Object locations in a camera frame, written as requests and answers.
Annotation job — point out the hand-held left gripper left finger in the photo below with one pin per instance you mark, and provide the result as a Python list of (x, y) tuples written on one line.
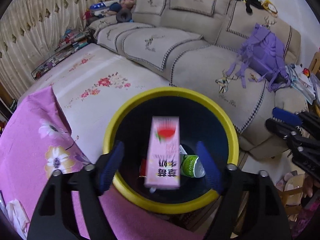
[(112, 167)]

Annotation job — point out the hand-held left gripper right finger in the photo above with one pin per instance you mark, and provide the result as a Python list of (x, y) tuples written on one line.
[(208, 167)]

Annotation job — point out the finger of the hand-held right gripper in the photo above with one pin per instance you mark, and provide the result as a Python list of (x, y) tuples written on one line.
[(285, 113), (300, 142)]

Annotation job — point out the green label can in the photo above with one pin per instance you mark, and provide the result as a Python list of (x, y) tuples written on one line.
[(190, 165)]

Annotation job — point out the red wrapper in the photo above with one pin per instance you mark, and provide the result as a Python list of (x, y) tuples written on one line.
[(144, 167)]

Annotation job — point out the pink milk carton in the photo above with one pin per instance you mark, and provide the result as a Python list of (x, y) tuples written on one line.
[(162, 155)]

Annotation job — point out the black trash can yellow rim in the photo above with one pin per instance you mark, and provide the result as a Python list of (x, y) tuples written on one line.
[(200, 120)]

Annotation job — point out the pile of papers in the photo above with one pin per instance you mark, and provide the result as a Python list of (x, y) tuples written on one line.
[(302, 82)]

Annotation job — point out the purple backpack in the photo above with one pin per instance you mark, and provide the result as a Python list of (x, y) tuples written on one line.
[(265, 55)]

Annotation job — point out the purple floral tablecloth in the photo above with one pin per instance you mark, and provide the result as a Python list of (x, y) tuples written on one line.
[(25, 142)]

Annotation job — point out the beige sofa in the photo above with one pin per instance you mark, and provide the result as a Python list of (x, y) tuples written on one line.
[(190, 62)]

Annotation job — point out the white crumpled tissue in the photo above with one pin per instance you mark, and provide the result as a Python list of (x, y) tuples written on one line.
[(16, 215)]

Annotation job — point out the black yellow plush toy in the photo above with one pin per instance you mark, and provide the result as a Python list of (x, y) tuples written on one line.
[(252, 1)]

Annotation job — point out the row of books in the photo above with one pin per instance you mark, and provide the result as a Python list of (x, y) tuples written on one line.
[(65, 45)]

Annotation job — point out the dark round neck pillow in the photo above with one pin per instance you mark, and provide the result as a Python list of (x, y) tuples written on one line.
[(123, 15)]

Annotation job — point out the cream patterned curtain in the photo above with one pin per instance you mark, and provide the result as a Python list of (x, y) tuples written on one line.
[(37, 30)]

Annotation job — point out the blue star print pillow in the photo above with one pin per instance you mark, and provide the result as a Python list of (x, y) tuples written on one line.
[(98, 6)]

